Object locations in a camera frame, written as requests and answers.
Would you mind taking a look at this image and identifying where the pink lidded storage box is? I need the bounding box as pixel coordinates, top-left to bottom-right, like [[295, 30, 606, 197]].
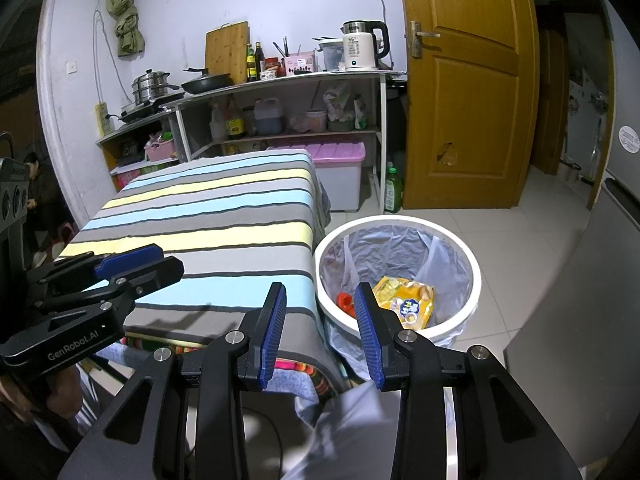
[[266, 141, 367, 212]]

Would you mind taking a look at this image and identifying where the green hanging cloth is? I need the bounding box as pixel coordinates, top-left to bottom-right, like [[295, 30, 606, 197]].
[[106, 0, 146, 57]]

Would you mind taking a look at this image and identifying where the black frying pan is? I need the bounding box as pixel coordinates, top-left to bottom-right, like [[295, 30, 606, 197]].
[[181, 67, 234, 95]]

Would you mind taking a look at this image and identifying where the yellow label bottle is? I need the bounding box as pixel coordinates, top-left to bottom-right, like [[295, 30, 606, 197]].
[[225, 96, 247, 140]]

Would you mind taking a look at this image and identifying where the person's left hand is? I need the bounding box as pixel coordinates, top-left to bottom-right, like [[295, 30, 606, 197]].
[[0, 360, 83, 423]]

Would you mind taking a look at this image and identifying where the plastic jug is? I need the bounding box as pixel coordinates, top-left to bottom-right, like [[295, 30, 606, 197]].
[[253, 98, 287, 135]]

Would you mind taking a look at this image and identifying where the white trash bin with bag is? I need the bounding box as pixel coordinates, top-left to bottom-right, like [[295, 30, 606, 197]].
[[320, 225, 473, 376]]

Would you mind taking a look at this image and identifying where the steel steamer pot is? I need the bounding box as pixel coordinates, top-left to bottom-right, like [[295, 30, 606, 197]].
[[131, 69, 183, 106]]

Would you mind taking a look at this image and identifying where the wooden cutting board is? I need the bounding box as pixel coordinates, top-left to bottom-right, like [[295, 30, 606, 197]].
[[205, 21, 250, 83]]

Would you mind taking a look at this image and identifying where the person's left forearm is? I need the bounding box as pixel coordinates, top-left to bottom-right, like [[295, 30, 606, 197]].
[[0, 400, 86, 461]]

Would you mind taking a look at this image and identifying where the white electric kettle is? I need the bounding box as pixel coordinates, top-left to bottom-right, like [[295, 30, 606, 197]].
[[341, 20, 391, 72]]

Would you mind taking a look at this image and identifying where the pink printed box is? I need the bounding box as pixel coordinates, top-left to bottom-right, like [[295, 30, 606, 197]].
[[112, 170, 142, 192]]

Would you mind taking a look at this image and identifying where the white plastic bottle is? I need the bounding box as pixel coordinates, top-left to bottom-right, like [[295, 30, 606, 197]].
[[210, 102, 228, 142]]

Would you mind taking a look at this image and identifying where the yellow wooden door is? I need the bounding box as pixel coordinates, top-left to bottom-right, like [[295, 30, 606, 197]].
[[396, 0, 541, 211]]

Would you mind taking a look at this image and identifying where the dark chopsticks bunch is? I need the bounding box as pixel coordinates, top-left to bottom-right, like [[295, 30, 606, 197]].
[[271, 36, 303, 58]]

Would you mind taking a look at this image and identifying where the pink utensil holder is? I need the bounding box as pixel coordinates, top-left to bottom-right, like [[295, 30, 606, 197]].
[[282, 54, 317, 77]]

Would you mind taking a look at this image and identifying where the large yellow snack bag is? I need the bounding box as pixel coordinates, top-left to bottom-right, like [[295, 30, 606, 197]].
[[372, 275, 436, 331]]

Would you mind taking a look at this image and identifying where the colourful striped mat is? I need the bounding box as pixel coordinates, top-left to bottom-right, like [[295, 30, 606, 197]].
[[120, 337, 333, 403]]

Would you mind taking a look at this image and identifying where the black induction cooker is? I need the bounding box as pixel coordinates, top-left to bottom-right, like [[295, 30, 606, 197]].
[[119, 92, 187, 123]]

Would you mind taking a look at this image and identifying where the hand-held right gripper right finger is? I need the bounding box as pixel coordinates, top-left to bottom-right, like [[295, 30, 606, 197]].
[[354, 282, 583, 480]]

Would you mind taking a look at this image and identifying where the striped tablecloth table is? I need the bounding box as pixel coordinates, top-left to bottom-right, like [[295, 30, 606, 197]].
[[52, 151, 348, 393]]

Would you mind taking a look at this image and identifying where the lavender floral bedsheet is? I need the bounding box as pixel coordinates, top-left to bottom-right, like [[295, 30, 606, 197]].
[[292, 377, 406, 480]]

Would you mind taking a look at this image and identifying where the green plastic bottle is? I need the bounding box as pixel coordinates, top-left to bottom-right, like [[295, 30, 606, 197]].
[[384, 161, 404, 213]]

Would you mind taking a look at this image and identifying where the clear plastic container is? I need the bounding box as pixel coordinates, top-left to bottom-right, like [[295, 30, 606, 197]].
[[320, 40, 346, 72]]

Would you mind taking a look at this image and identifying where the large white metal shelf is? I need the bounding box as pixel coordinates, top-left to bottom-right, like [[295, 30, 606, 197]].
[[160, 70, 408, 213]]

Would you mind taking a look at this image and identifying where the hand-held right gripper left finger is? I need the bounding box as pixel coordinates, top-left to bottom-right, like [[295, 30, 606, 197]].
[[57, 281, 288, 480]]

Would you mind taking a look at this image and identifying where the grey refrigerator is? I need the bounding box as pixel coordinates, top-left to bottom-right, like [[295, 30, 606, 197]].
[[502, 0, 640, 480]]

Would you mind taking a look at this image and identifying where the pink plastic basket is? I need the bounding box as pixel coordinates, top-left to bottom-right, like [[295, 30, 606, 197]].
[[144, 139, 177, 162]]

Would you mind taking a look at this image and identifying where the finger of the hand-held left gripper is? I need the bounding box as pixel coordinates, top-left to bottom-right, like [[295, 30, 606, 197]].
[[35, 255, 186, 315], [30, 243, 164, 288]]

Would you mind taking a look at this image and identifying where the metal door handle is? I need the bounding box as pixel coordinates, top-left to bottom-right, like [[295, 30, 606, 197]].
[[409, 21, 442, 58]]

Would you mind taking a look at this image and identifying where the small white shelf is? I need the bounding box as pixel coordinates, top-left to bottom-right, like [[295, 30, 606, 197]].
[[96, 110, 183, 191]]

